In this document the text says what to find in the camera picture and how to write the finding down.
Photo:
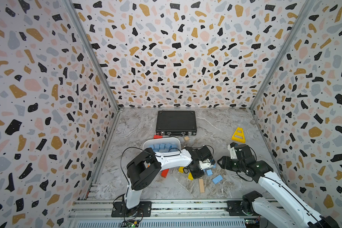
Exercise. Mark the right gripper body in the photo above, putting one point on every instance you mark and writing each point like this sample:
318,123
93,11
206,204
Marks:
232,164

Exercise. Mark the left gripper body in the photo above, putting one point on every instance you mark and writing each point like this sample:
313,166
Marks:
198,172

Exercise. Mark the white plastic tub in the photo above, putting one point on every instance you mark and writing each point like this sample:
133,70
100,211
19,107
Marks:
175,142

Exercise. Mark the blue cube isolated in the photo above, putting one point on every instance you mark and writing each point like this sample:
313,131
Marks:
168,146

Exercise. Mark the blue cube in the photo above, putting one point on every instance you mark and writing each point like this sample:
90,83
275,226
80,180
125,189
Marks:
209,172
162,147
156,147

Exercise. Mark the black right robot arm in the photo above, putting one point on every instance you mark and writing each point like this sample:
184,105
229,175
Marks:
296,214

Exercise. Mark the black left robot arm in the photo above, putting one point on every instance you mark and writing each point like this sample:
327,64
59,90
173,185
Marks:
142,170

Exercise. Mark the yellow cube lower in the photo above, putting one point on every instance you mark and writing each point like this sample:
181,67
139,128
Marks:
190,177

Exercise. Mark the long natural wood block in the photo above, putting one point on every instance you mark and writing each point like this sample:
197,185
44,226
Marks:
201,186

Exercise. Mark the red block near orange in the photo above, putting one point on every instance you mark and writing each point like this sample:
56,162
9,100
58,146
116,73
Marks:
164,173

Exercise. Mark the black ribbed carrying case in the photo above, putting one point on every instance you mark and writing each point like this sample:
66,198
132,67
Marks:
176,123

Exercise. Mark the yellow triangle frame block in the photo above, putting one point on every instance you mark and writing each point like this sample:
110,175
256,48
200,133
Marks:
239,136

